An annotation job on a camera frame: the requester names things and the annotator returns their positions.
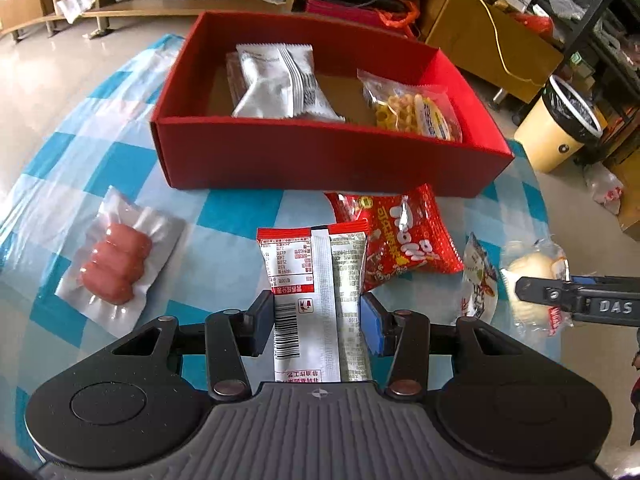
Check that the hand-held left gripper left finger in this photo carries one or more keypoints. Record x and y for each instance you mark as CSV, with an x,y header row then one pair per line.
x,y
260,327

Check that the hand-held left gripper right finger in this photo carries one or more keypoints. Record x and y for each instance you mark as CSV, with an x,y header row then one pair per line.
x,y
372,325

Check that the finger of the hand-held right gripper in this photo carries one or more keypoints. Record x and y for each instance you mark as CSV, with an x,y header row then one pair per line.
x,y
590,279
545,292

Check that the round white bun packet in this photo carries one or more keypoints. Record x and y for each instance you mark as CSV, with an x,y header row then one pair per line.
x,y
530,270

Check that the red white striped packet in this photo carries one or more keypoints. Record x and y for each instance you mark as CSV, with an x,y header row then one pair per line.
x,y
310,300

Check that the white chicken snack packet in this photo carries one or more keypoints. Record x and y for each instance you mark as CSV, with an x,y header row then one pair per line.
x,y
477,280

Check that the red printed snack packet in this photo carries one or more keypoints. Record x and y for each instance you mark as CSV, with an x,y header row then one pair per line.
x,y
410,240

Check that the red cardboard box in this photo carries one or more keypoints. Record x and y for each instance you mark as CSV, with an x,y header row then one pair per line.
x,y
310,160

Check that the yellow waffle packet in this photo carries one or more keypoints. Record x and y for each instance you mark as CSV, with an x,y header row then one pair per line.
x,y
415,110

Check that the silver foil packet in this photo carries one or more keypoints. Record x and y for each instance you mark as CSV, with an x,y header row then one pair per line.
x,y
275,85

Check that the white plastic bag red print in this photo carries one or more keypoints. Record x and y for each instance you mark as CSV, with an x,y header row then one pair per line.
x,y
605,185

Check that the blue white checked cloth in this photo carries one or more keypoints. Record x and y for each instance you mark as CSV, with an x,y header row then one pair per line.
x,y
240,210

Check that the cream waste bin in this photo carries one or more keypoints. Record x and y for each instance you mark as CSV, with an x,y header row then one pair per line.
x,y
545,135

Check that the vacuum packed sausage packet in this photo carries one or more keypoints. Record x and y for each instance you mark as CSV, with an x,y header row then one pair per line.
x,y
115,260

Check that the wooden TV cabinet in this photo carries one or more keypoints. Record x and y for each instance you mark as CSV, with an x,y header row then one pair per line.
x,y
475,40

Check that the black metal shelf rack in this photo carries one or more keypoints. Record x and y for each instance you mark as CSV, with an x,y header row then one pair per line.
x,y
590,10

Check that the dark red flat box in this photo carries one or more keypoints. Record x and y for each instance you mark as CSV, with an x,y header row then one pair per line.
x,y
345,8

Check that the crumpled white paper bag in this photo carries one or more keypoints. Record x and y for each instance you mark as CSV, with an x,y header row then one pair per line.
x,y
75,2

